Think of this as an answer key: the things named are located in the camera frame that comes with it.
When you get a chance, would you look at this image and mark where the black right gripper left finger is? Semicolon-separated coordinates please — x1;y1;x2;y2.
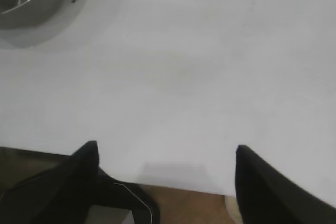
0;141;100;224

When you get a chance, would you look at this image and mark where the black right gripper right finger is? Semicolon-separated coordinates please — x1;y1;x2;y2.
234;144;336;224

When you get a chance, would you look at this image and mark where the whitish round object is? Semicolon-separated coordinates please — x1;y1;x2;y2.
225;195;244;222

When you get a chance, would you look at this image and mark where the thin white wire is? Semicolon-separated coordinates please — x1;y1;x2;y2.
114;183;153;221

